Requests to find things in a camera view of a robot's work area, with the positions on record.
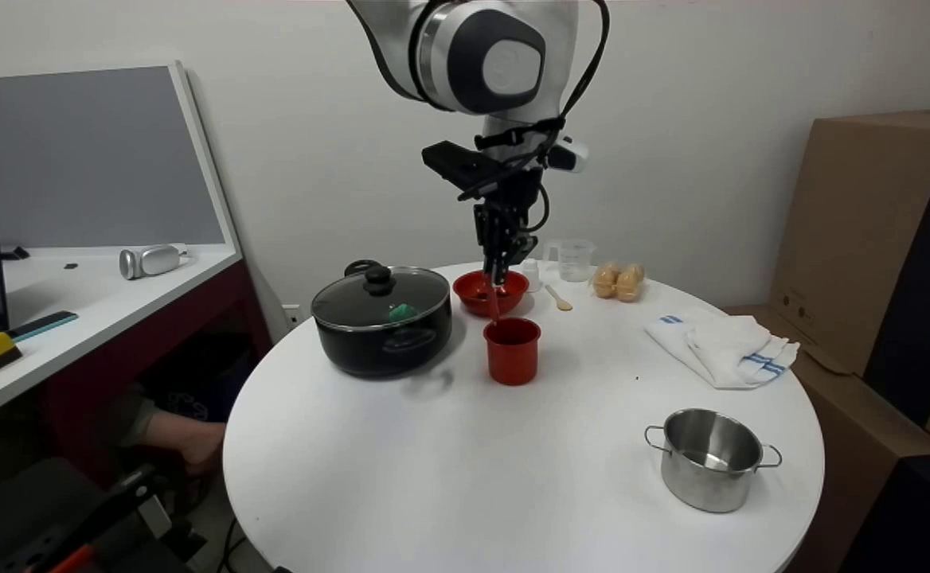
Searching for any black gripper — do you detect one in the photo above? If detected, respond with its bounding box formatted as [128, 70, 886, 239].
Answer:
[471, 165, 552, 292]

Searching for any red cup with handle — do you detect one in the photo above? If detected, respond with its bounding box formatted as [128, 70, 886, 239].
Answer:
[481, 317, 544, 390]

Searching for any small wooden spoon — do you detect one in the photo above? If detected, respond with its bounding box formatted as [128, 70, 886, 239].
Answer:
[538, 277, 575, 317]

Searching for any clear glass cup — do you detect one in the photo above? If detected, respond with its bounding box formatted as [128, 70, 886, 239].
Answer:
[541, 239, 599, 286]

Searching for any person's bare hand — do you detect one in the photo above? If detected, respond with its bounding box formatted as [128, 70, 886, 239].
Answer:
[143, 412, 227, 478]

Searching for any red bowl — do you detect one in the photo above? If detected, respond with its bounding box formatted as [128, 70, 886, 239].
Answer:
[450, 269, 530, 321]

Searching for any beige egg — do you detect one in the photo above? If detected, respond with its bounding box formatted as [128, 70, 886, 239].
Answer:
[615, 261, 649, 305]
[588, 261, 619, 302]

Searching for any glass pot lid black knob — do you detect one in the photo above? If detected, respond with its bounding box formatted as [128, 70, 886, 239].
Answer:
[307, 261, 454, 338]

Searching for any black cooking pot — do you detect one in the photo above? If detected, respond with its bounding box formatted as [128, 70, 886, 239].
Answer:
[307, 257, 458, 383]

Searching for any white cloth with blue print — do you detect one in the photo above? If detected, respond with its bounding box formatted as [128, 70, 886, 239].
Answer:
[643, 305, 801, 394]

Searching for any small stainless steel pot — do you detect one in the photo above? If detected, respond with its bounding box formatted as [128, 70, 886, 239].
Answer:
[640, 408, 786, 519]

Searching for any large cardboard box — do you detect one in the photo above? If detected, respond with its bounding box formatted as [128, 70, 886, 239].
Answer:
[771, 108, 930, 380]

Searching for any silver device on desk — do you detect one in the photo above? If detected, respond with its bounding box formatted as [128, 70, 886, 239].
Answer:
[115, 243, 194, 283]

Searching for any low cardboard box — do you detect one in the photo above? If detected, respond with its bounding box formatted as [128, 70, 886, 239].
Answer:
[730, 302, 930, 573]

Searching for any white desk with red front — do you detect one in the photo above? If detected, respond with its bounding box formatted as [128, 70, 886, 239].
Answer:
[0, 243, 273, 476]

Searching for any tall black panel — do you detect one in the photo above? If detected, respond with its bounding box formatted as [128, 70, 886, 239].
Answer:
[860, 131, 930, 426]

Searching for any grey partition board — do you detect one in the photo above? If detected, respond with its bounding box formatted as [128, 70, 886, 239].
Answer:
[0, 60, 242, 255]

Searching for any teal ruler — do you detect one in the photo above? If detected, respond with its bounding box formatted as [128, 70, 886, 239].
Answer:
[9, 310, 83, 345]

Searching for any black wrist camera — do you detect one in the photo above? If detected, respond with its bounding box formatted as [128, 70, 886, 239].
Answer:
[419, 136, 513, 200]

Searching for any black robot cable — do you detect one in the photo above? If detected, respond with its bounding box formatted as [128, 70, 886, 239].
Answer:
[559, 0, 615, 120]

